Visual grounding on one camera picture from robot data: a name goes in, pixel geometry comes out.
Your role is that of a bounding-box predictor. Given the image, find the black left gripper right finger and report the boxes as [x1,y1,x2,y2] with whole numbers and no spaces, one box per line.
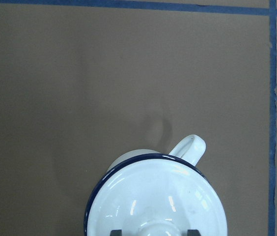
[187,229,200,236]

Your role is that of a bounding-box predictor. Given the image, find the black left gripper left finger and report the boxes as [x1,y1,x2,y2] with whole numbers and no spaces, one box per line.
[111,229,122,236]

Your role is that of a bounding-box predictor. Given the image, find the white enamel mug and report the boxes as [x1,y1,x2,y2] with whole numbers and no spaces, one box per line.
[105,135,206,179]

